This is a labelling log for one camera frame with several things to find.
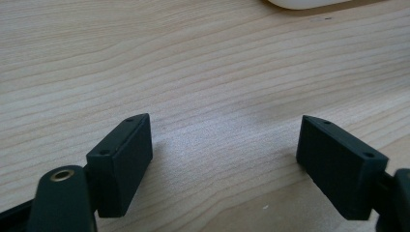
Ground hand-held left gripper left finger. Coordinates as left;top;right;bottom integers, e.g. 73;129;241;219
85;112;154;218

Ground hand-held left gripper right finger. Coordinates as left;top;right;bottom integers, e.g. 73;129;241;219
295;114;390;221

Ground white rounded object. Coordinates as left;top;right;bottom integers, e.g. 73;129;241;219
266;0;352;11

